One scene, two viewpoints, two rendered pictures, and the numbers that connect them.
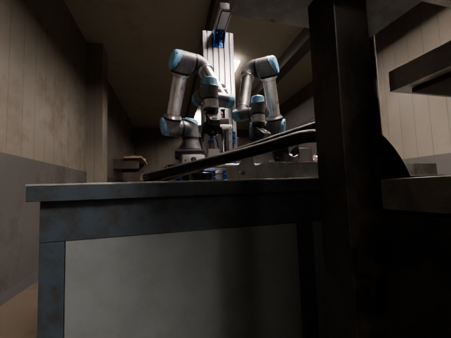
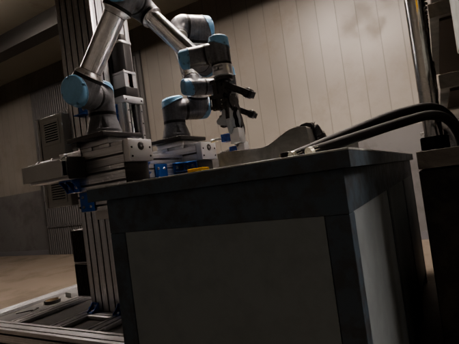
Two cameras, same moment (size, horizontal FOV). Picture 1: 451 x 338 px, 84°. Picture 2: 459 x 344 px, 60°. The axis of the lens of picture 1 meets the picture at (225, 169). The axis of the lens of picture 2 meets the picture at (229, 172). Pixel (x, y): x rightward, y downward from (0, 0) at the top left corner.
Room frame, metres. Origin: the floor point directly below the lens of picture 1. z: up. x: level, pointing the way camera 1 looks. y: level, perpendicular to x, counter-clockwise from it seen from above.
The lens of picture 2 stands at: (0.18, 1.13, 0.76)
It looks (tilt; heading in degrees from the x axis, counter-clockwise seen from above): 2 degrees up; 314
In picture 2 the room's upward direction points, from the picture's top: 8 degrees counter-clockwise
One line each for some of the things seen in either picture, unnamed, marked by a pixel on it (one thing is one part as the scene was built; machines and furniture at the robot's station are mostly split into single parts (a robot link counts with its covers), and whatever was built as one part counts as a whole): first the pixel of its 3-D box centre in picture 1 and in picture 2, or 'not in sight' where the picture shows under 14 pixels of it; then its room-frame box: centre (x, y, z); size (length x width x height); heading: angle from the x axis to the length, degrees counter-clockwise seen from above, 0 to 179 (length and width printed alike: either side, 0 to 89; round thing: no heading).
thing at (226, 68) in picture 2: (210, 105); (222, 72); (1.16, 0.06, 1.17); 0.08 x 0.08 x 0.05
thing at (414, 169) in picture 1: (407, 172); not in sight; (1.34, -0.97, 0.84); 0.20 x 0.15 x 0.07; 16
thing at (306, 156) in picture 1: (270, 166); (287, 149); (1.11, -0.20, 0.87); 0.50 x 0.26 x 0.14; 16
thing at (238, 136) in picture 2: (211, 156); (226, 138); (1.19, 0.07, 0.93); 0.13 x 0.05 x 0.05; 16
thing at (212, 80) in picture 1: (209, 90); (218, 51); (1.17, 0.06, 1.25); 0.09 x 0.08 x 0.11; 30
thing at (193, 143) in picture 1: (190, 145); (103, 125); (1.73, 0.24, 1.09); 0.15 x 0.15 x 0.10
